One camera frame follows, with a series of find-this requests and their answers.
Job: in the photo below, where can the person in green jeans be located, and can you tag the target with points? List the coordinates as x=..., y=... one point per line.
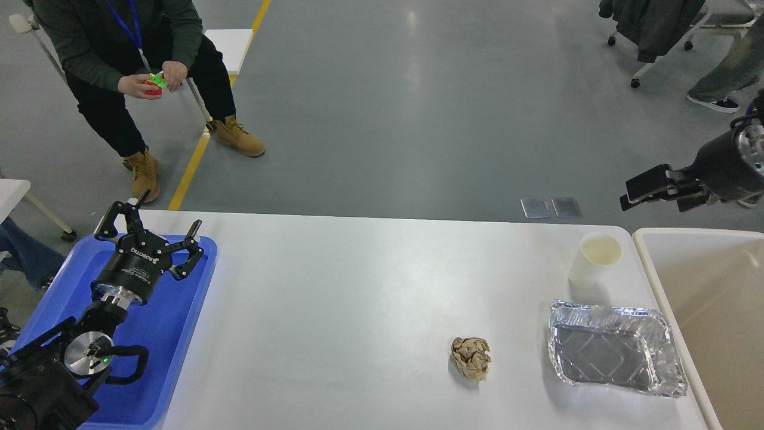
x=741, y=68

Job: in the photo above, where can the colourful puzzle cube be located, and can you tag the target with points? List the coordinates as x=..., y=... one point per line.
x=157, y=84

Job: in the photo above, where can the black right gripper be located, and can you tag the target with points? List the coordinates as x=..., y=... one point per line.
x=727, y=169

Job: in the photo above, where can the chair with dark jacket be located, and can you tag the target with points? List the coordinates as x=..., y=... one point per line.
x=657, y=26

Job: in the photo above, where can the right metal floor plate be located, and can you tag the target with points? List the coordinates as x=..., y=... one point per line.
x=566, y=208

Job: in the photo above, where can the aluminium foil tray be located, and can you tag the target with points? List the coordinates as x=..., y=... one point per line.
x=628, y=347

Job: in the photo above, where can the blue jeans leg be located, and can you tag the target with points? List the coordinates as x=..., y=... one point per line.
x=36, y=261

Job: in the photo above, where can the crumpled brown paper ball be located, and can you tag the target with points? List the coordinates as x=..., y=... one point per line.
x=471, y=357

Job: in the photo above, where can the white paper cup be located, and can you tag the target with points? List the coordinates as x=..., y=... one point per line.
x=596, y=255

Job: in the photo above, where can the beige plastic bin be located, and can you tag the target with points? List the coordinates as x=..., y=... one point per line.
x=709, y=284

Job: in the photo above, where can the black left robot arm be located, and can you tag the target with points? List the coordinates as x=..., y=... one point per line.
x=111, y=333

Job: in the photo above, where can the grey rolling chair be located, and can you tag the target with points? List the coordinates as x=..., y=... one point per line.
x=22, y=24

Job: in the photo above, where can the blue plastic tray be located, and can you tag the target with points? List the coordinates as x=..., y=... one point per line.
x=164, y=326

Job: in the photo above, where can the left metal floor plate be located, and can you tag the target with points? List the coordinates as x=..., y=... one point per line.
x=534, y=208

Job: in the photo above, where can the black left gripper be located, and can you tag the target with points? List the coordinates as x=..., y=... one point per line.
x=132, y=267

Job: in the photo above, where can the white side table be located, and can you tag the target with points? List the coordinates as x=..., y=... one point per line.
x=16, y=196

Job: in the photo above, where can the person in black trousers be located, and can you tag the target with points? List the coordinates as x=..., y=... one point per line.
x=107, y=50

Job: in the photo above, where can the metal floor plate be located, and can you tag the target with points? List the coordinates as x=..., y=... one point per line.
x=566, y=208
x=534, y=208

